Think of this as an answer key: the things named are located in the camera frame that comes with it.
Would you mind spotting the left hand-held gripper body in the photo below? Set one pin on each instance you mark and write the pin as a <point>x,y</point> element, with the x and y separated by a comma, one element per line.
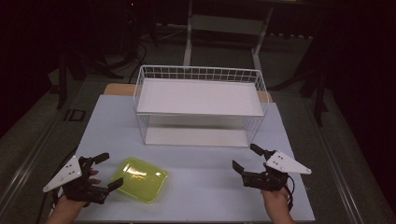
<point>67,174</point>

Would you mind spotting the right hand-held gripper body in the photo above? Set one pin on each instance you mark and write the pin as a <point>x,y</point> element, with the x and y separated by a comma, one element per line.
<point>274,174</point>

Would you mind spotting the yellow-green plastic plate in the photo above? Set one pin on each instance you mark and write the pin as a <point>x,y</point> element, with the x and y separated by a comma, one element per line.
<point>141,179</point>

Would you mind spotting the person's right hand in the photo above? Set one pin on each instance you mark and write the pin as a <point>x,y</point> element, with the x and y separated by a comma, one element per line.
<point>274,199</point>

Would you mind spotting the person's left hand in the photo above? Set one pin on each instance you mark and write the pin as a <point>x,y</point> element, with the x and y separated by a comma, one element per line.
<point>81,199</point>

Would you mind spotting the black floor socket box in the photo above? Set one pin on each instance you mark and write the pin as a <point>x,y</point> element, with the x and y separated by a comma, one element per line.
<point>74,115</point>

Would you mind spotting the black stand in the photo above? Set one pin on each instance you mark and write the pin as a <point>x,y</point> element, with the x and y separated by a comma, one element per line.
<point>63,74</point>
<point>317,90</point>

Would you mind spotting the white metal table frame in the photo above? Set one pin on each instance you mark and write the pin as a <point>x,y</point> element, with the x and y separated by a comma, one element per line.
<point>224,28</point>

